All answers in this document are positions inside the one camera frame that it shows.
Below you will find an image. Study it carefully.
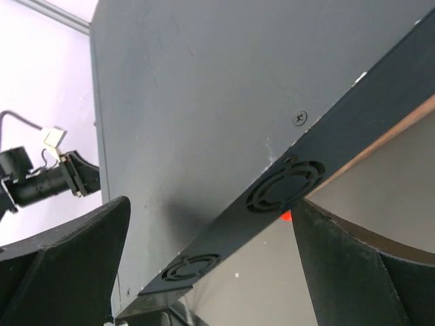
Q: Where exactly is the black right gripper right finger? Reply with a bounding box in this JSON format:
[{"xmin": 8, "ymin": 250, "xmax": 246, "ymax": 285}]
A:
[{"xmin": 292, "ymin": 200, "xmax": 434, "ymax": 325}]

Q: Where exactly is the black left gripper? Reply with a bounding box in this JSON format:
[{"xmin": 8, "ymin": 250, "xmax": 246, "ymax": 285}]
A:
[{"xmin": 59, "ymin": 151, "xmax": 101, "ymax": 197}]

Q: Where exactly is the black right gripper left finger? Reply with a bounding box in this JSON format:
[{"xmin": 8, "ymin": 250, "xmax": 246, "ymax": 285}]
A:
[{"xmin": 1, "ymin": 196, "xmax": 131, "ymax": 325}]

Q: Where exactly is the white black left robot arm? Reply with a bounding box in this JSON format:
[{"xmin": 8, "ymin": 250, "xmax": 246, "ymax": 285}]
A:
[{"xmin": 1, "ymin": 147, "xmax": 101, "ymax": 216}]

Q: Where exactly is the wooden base board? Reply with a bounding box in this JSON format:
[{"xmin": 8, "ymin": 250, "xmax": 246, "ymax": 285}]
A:
[{"xmin": 305, "ymin": 94, "xmax": 435, "ymax": 201}]

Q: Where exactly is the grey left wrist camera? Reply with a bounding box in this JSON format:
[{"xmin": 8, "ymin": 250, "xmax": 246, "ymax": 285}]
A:
[{"xmin": 41, "ymin": 126, "xmax": 67, "ymax": 162}]

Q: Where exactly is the dark blue network switch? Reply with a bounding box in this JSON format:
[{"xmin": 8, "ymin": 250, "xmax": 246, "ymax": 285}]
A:
[{"xmin": 90, "ymin": 1, "xmax": 434, "ymax": 316}]

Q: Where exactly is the aluminium frame rail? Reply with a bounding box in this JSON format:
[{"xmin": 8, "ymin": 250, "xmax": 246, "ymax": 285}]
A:
[{"xmin": 15, "ymin": 0, "xmax": 90, "ymax": 35}]

